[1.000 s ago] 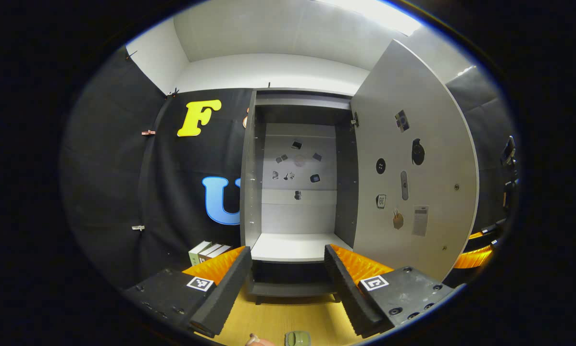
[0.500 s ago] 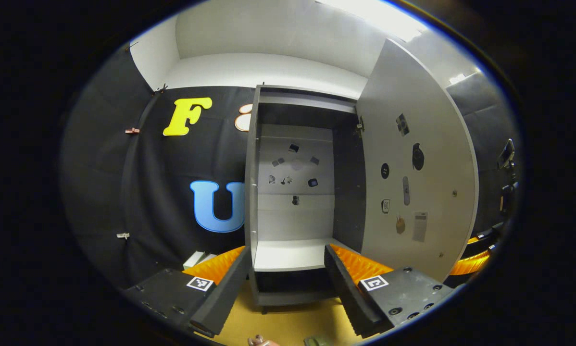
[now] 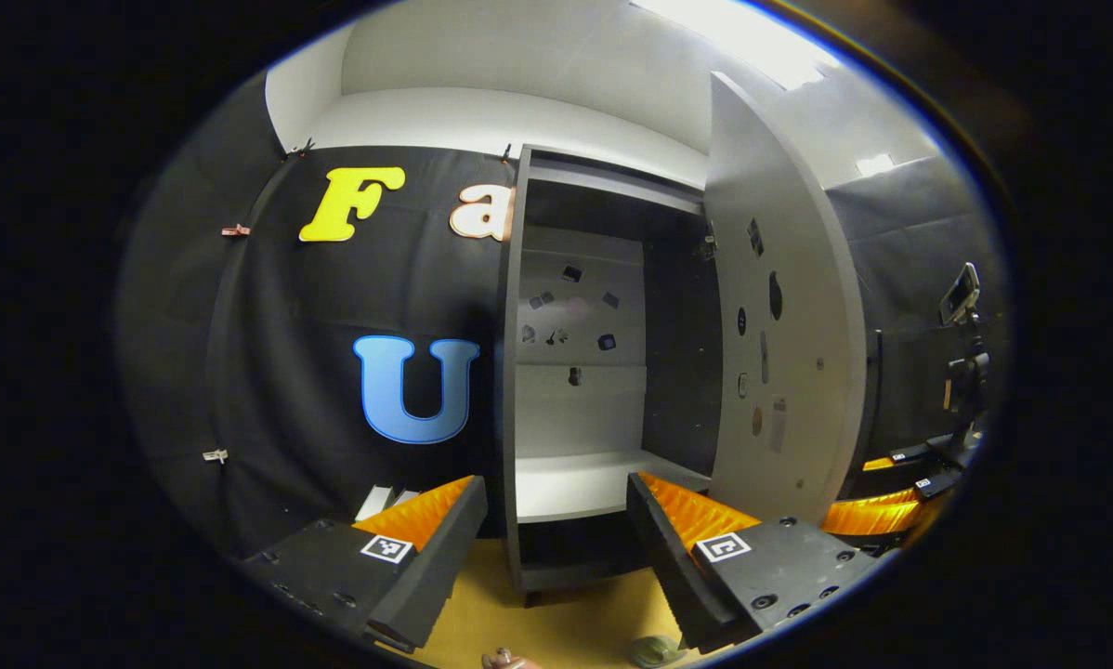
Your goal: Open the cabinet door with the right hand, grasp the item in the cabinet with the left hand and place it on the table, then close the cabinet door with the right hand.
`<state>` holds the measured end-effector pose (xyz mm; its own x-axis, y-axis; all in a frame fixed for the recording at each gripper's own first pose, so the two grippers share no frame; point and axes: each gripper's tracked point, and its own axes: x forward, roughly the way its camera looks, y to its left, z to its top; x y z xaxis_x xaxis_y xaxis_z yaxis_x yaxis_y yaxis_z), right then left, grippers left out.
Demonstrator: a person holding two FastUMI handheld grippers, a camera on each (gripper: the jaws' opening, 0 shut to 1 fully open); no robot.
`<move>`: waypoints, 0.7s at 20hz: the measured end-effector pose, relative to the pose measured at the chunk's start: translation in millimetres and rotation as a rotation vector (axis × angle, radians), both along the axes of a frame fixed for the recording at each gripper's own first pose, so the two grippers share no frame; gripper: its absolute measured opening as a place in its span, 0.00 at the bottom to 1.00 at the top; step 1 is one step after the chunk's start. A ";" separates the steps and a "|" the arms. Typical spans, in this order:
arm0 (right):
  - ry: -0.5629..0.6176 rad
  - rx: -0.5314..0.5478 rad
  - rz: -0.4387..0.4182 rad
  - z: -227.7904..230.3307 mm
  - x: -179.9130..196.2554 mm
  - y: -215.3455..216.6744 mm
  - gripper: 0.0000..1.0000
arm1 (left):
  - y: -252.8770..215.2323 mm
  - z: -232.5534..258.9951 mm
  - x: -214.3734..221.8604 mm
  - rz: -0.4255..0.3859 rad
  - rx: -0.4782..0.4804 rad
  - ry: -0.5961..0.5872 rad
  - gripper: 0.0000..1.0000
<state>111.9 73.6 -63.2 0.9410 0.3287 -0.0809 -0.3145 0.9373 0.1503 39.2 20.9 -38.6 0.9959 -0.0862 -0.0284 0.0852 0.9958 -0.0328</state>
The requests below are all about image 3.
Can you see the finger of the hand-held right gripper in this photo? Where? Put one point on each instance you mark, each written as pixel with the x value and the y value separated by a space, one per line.
pixel 910 455
pixel 872 514

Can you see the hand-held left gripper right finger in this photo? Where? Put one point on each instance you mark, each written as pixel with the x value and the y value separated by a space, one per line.
pixel 668 557

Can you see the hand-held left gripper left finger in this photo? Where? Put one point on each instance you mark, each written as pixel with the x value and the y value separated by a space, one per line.
pixel 440 557

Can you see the beige cabinet door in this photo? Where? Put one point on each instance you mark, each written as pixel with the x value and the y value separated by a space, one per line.
pixel 798 279

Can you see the dark grey cabinet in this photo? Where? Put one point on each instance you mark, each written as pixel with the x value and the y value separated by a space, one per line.
pixel 508 372

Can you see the white cabinet shelf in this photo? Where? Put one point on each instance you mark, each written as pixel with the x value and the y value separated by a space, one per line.
pixel 594 488

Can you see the small ceiling light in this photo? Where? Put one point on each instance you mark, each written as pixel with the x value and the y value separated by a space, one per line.
pixel 874 164

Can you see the black backdrop cloth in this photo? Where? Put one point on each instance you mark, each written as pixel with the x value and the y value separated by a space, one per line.
pixel 287 372

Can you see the white clip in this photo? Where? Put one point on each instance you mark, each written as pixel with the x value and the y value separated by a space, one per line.
pixel 215 455

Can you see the pink clip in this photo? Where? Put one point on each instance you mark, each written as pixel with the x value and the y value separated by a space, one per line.
pixel 235 230

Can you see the long ceiling light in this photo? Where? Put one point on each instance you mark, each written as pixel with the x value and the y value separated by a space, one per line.
pixel 752 37

